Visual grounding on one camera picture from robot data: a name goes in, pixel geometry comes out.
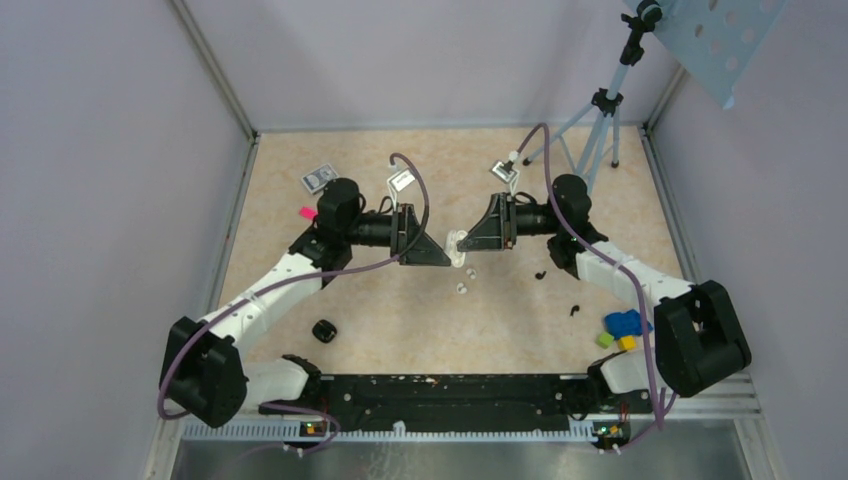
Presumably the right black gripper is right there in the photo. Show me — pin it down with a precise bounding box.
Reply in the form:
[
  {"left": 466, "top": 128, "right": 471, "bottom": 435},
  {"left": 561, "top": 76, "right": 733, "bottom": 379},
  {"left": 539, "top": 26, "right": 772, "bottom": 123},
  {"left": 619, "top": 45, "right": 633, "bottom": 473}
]
[{"left": 457, "top": 193, "right": 563, "bottom": 252}]

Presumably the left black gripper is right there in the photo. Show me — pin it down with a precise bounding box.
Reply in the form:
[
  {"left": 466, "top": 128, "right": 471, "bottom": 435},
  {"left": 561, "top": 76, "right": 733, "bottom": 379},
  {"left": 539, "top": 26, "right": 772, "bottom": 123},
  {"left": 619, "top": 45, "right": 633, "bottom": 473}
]
[{"left": 343, "top": 202, "right": 450, "bottom": 265}]

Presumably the white earbud charging case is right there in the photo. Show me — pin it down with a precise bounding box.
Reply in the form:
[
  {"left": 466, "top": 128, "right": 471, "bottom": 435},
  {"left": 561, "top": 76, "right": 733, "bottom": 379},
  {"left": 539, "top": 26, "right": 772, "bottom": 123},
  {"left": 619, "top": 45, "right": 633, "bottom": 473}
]
[{"left": 444, "top": 230, "right": 468, "bottom": 268}]

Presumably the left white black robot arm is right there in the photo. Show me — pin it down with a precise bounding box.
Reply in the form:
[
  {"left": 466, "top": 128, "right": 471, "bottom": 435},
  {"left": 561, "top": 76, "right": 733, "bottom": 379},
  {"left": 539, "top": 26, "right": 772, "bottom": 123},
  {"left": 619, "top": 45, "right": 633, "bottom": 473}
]
[{"left": 159, "top": 178, "right": 452, "bottom": 428}]

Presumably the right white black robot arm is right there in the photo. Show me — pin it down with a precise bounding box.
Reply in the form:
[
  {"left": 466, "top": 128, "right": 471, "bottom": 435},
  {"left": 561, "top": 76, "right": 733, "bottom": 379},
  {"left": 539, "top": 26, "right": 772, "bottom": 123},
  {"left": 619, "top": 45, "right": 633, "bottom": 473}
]
[{"left": 456, "top": 174, "right": 752, "bottom": 412}]

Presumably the black earbud case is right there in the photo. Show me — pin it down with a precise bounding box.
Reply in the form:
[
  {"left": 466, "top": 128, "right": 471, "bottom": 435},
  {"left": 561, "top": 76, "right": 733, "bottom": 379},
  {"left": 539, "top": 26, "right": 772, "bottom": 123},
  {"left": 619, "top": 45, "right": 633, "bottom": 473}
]
[{"left": 311, "top": 319, "right": 338, "bottom": 344}]

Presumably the pink marker piece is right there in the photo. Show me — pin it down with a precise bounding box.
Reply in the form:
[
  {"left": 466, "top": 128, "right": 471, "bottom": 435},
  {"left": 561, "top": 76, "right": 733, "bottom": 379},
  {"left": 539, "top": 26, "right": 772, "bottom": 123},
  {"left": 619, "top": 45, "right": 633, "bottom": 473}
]
[{"left": 298, "top": 207, "right": 318, "bottom": 221}]

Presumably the playing card deck box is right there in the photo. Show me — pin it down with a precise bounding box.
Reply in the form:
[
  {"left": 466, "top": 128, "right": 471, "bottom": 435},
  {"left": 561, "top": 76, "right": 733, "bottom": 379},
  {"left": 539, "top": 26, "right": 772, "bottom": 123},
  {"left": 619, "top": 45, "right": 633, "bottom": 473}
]
[{"left": 300, "top": 163, "right": 339, "bottom": 195}]

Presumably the light blue tripod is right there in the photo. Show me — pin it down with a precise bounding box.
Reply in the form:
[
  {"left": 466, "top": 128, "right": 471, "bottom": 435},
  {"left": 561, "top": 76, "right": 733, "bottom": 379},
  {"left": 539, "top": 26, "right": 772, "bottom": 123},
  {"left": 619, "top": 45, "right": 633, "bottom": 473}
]
[{"left": 547, "top": 0, "right": 665, "bottom": 189}]

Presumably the green cube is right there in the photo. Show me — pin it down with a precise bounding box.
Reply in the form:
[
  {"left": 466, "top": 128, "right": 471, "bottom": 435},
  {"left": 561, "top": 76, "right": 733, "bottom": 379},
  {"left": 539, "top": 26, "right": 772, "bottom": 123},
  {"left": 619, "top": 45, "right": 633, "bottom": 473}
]
[{"left": 596, "top": 332, "right": 615, "bottom": 349}]

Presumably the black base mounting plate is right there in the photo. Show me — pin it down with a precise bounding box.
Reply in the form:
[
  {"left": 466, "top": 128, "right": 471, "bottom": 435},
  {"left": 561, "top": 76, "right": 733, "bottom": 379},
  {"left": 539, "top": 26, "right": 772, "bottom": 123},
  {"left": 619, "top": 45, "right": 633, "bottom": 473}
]
[{"left": 258, "top": 374, "right": 654, "bottom": 435}]

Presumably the blue toy car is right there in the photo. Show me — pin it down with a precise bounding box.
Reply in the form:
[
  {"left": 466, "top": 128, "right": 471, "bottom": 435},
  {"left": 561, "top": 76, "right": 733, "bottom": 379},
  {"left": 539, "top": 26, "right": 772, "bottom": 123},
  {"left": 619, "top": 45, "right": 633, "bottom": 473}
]
[{"left": 603, "top": 309, "right": 643, "bottom": 340}]

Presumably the yellow cube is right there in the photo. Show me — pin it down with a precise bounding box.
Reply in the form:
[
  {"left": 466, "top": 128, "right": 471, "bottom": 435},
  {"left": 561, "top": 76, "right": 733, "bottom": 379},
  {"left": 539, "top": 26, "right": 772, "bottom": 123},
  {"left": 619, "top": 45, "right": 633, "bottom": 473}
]
[{"left": 616, "top": 335, "right": 638, "bottom": 352}]

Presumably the perforated blue metal panel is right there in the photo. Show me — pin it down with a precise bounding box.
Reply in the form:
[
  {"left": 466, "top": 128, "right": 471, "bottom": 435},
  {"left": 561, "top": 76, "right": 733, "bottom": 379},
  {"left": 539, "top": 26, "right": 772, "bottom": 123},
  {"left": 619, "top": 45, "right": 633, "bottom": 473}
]
[{"left": 624, "top": 0, "right": 788, "bottom": 110}]

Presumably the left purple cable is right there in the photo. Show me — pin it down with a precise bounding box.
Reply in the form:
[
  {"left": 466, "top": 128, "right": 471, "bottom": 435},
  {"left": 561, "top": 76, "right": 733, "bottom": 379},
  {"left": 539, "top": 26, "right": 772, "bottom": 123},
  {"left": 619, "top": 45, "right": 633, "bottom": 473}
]
[{"left": 156, "top": 152, "right": 432, "bottom": 455}]

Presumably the purple cable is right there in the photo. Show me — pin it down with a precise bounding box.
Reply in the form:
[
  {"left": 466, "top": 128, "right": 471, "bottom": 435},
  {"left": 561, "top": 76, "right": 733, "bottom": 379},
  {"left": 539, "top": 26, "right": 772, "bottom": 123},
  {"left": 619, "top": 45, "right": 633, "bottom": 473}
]
[
  {"left": 156, "top": 152, "right": 432, "bottom": 455},
  {"left": 513, "top": 123, "right": 680, "bottom": 455}
]

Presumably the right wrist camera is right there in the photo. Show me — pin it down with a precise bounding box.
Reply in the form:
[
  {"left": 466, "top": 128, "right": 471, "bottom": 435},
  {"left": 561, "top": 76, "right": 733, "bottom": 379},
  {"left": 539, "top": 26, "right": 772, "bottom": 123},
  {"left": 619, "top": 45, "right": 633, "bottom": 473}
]
[{"left": 490, "top": 151, "right": 520, "bottom": 195}]

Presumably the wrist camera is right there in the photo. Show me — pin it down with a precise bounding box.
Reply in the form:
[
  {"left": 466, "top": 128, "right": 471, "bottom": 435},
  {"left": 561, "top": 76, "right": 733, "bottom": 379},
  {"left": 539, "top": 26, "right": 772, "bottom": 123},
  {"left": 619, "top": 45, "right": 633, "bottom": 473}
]
[
  {"left": 490, "top": 151, "right": 520, "bottom": 195},
  {"left": 386, "top": 168, "right": 417, "bottom": 202}
]

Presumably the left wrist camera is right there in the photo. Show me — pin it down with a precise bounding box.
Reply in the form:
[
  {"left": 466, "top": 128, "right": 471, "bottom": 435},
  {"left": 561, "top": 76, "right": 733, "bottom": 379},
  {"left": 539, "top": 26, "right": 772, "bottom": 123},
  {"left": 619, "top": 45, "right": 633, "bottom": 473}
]
[{"left": 386, "top": 168, "right": 417, "bottom": 202}]

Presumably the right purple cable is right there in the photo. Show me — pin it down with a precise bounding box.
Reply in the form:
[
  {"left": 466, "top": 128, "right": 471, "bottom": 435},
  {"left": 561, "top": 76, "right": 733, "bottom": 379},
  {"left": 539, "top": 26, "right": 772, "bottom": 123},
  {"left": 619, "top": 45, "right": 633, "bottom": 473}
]
[{"left": 513, "top": 123, "right": 680, "bottom": 455}]

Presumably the white toothed cable rail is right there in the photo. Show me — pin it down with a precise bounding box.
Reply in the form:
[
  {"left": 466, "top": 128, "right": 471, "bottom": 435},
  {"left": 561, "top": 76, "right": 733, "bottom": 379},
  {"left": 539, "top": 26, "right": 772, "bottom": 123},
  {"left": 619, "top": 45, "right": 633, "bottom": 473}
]
[{"left": 183, "top": 419, "right": 597, "bottom": 443}]

